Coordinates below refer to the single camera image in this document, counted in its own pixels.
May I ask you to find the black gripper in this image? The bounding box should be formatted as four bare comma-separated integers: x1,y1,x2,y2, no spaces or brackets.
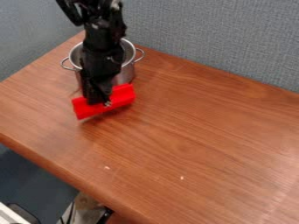
79,17,127,106

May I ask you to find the red rectangular block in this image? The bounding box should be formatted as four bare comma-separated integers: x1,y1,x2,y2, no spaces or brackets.
71,84,136,120

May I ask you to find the stainless steel pot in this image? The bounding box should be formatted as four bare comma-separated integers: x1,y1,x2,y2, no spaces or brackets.
60,38,146,86

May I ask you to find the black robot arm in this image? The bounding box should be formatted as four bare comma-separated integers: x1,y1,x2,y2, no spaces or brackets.
56,0,127,107

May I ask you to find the white object at corner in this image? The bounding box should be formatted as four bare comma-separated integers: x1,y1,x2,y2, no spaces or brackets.
0,202,41,224

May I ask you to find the metal table leg frame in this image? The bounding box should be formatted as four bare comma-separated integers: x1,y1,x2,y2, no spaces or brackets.
57,192,114,224

